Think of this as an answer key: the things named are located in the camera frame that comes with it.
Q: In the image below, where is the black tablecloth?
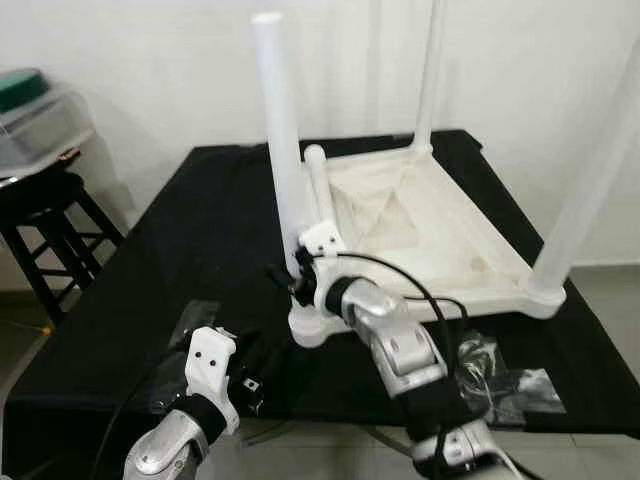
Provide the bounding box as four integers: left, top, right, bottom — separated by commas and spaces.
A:
0, 130, 640, 473

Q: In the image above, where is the clear plastic bag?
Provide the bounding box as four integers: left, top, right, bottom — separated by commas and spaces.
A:
454, 334, 567, 427
150, 297, 224, 412

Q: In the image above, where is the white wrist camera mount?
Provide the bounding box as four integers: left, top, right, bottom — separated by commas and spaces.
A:
184, 325, 242, 437
298, 220, 350, 311

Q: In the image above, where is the black round stool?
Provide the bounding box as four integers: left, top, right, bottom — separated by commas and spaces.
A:
0, 171, 127, 327

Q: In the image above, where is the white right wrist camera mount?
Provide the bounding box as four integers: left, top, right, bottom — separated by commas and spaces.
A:
298, 220, 350, 311

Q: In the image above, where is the white plastic children table top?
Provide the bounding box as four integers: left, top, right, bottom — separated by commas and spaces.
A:
287, 140, 569, 350

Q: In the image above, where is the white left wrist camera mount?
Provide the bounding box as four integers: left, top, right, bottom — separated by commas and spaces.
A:
184, 325, 242, 437

